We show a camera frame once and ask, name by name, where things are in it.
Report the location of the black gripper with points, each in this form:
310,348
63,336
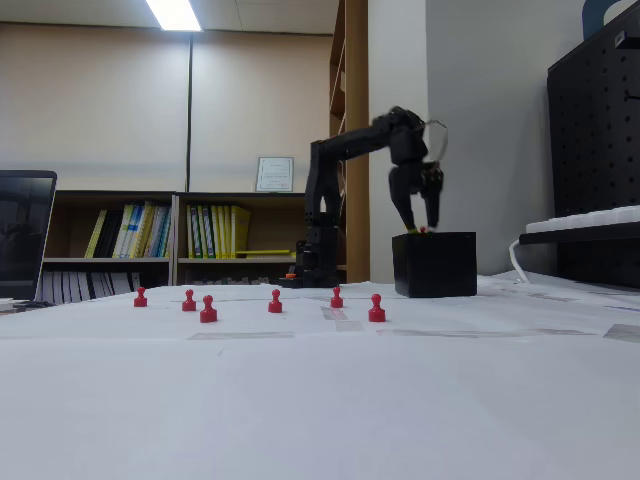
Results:
406,184

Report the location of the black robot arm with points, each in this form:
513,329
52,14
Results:
325,200

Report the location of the black box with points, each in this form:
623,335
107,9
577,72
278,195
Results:
435,265

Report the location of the framed white certificate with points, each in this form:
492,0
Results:
275,175

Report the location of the tall wooden bookshelf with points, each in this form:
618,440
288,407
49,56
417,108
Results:
357,75

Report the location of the black pegboard shelf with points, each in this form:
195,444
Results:
575,236

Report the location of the yellow long bar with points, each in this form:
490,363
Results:
260,252

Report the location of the black pegboard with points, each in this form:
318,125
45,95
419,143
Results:
590,125

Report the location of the low wooden bookshelf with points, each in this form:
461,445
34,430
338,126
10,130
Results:
115,196
225,197

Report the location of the white paper table cover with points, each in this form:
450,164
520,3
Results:
320,400

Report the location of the yellow binder with label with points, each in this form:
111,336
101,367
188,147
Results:
205,232
193,232

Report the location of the blue grey object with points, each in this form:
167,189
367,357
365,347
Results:
592,20

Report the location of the ceiling light panel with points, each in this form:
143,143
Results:
172,15

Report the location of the thin yellow book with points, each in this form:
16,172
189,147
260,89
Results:
96,235

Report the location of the black laptop screen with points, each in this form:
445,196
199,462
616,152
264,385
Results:
22,235

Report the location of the black wall conduit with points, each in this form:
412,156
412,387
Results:
190,100

